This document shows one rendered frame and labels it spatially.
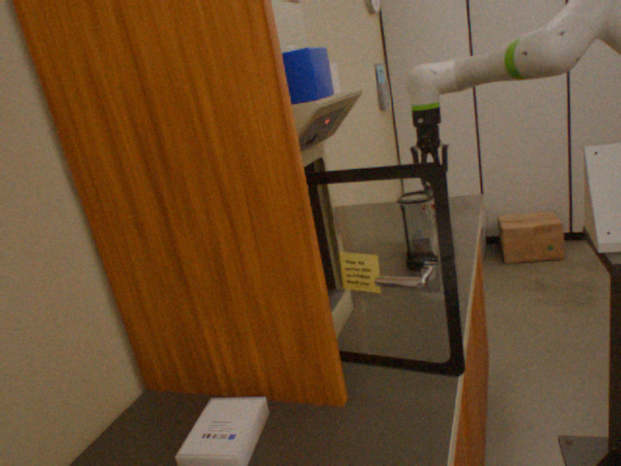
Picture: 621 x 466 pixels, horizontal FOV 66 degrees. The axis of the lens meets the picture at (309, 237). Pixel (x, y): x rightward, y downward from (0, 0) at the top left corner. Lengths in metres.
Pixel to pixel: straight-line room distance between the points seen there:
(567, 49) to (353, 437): 0.99
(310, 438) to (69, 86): 0.79
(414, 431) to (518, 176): 3.27
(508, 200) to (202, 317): 3.33
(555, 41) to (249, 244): 0.87
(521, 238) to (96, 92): 3.23
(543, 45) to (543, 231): 2.55
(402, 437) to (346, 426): 0.10
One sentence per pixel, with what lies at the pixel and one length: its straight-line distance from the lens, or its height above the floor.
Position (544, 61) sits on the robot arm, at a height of 1.48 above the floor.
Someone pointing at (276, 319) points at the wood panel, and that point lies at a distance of 0.93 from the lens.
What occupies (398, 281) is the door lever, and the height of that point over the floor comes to 1.21.
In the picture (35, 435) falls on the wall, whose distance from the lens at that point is 1.10.
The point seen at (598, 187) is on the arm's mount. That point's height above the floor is 1.10.
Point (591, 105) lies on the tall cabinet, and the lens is 3.98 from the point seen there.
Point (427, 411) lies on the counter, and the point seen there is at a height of 0.94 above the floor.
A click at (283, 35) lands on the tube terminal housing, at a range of 1.07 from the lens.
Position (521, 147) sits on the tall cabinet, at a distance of 3.98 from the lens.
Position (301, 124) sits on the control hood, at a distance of 0.87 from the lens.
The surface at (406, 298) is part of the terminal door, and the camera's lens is 0.89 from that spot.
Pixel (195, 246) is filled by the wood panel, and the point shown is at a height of 1.29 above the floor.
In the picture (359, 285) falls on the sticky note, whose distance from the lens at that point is 0.91.
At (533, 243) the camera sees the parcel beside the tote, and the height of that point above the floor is 0.15.
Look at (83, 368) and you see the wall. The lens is 1.15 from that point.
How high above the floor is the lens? 1.55
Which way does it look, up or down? 18 degrees down
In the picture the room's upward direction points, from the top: 11 degrees counter-clockwise
